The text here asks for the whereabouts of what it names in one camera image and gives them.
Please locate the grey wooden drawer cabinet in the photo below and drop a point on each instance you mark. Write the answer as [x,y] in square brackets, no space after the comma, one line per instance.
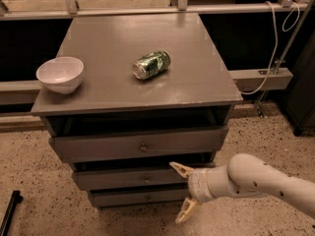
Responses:
[196,91]

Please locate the black bar on floor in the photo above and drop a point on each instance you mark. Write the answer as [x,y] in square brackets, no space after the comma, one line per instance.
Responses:
[16,198]

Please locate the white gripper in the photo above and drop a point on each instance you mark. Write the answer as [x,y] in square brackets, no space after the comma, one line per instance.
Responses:
[197,184]

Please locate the metal railing frame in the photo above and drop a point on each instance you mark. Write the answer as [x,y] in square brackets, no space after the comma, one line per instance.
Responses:
[131,10]

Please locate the dark cabinet at right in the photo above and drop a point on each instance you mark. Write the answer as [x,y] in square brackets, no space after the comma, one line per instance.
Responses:
[299,98]

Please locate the crushed green soda can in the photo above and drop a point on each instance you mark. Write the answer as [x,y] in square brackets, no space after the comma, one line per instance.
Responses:
[151,65]

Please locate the white bowl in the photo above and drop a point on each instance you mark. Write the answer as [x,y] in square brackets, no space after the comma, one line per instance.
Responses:
[61,74]

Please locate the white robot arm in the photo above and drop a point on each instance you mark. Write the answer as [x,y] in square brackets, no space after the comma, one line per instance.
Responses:
[244,176]

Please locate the grey top drawer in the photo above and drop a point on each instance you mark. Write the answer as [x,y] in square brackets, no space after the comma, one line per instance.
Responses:
[139,144]

